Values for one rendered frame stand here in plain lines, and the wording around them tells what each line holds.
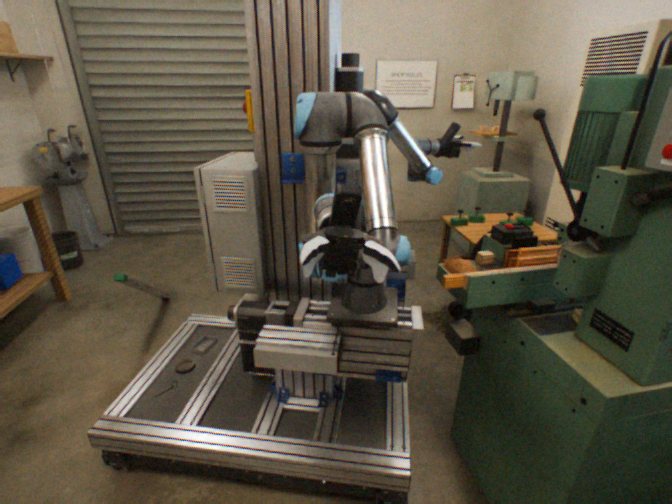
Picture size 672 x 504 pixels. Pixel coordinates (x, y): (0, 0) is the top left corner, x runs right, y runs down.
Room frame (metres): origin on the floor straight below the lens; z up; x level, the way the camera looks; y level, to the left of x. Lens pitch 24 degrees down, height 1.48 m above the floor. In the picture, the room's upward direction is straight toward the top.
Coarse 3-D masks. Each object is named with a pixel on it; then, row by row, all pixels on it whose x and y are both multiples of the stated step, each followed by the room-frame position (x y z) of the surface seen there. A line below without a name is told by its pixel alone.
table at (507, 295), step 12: (492, 264) 1.19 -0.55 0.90; (456, 288) 1.06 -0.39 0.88; (504, 288) 1.02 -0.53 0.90; (516, 288) 1.03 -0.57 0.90; (528, 288) 1.04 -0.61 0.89; (540, 288) 1.05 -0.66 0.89; (552, 288) 1.05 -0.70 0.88; (468, 300) 0.99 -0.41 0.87; (480, 300) 1.00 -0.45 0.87; (492, 300) 1.01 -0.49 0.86; (504, 300) 1.02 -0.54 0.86; (516, 300) 1.03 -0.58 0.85; (528, 300) 1.04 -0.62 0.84
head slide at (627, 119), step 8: (624, 112) 1.01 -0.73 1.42; (632, 112) 0.99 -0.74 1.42; (624, 120) 1.00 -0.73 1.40; (632, 120) 0.98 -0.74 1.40; (616, 128) 1.02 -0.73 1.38; (624, 128) 0.99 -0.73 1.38; (616, 136) 1.01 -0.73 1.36; (624, 136) 0.99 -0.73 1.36; (616, 144) 1.00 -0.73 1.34; (624, 144) 0.98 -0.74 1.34; (616, 152) 1.00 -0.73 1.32; (624, 152) 0.97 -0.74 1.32; (608, 160) 1.01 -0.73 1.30; (616, 160) 0.99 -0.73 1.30; (600, 240) 0.96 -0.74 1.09
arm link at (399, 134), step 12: (372, 96) 1.57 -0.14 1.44; (384, 96) 1.57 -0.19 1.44; (384, 108) 1.54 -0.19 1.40; (396, 120) 1.55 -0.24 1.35; (396, 132) 1.56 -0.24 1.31; (408, 132) 1.59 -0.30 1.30; (396, 144) 1.59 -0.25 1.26; (408, 144) 1.58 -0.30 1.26; (408, 156) 1.59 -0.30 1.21; (420, 156) 1.59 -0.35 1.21; (420, 168) 1.61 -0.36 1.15; (432, 168) 1.61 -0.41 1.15; (432, 180) 1.59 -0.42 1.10
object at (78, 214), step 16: (48, 144) 3.26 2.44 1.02; (64, 144) 3.50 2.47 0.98; (80, 144) 3.66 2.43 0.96; (48, 160) 3.25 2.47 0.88; (64, 160) 3.33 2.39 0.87; (80, 160) 3.66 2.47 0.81; (64, 176) 3.41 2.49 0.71; (80, 176) 3.44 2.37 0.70; (64, 192) 3.39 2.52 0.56; (80, 192) 3.47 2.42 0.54; (64, 208) 3.38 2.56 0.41; (80, 208) 3.40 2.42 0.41; (80, 224) 3.38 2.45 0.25; (96, 224) 3.54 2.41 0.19; (80, 240) 3.36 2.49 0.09; (96, 240) 3.43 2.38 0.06
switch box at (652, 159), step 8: (664, 112) 0.81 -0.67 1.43; (664, 120) 0.80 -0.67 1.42; (664, 128) 0.80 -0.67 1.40; (656, 136) 0.81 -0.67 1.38; (664, 136) 0.79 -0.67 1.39; (656, 144) 0.80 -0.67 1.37; (664, 144) 0.79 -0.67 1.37; (656, 152) 0.80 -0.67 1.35; (648, 160) 0.81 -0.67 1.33; (656, 160) 0.79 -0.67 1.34; (656, 168) 0.79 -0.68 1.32; (664, 168) 0.77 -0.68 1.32
